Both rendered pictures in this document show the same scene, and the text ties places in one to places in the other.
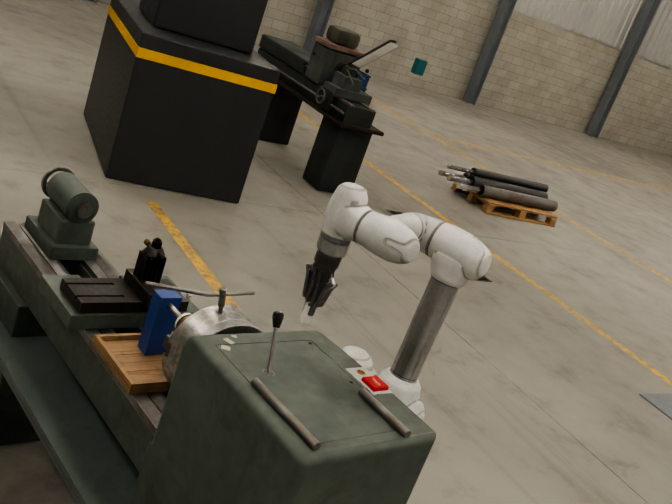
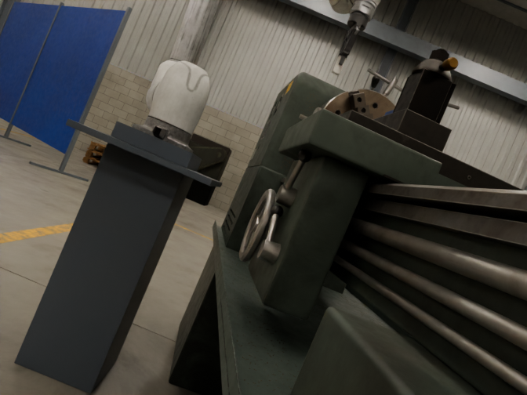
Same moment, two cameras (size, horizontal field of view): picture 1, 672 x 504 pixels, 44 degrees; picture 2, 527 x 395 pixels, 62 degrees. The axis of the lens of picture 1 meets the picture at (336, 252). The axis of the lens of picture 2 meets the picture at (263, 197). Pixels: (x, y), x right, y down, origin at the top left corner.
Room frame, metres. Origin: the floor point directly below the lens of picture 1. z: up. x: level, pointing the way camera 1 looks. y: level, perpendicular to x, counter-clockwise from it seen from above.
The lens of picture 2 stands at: (3.66, 0.99, 0.76)
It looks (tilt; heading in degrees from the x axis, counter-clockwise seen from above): 0 degrees down; 217
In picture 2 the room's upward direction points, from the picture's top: 23 degrees clockwise
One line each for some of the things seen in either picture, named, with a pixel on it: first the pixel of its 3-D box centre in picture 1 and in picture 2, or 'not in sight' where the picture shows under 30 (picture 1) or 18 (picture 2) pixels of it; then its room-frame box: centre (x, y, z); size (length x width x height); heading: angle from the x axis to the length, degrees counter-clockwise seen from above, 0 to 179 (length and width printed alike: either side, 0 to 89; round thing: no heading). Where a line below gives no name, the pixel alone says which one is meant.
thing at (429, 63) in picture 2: (154, 250); (433, 71); (2.82, 0.62, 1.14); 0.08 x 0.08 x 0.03
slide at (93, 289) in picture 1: (126, 295); (424, 168); (2.77, 0.67, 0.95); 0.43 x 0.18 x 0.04; 135
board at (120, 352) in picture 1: (159, 360); not in sight; (2.52, 0.44, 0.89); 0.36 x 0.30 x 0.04; 135
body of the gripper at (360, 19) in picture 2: (324, 266); (354, 28); (2.27, 0.02, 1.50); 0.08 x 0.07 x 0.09; 45
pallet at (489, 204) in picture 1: (504, 202); not in sight; (10.91, -1.87, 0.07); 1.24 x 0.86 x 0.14; 123
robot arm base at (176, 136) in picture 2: not in sight; (165, 132); (2.75, -0.18, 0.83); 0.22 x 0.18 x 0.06; 39
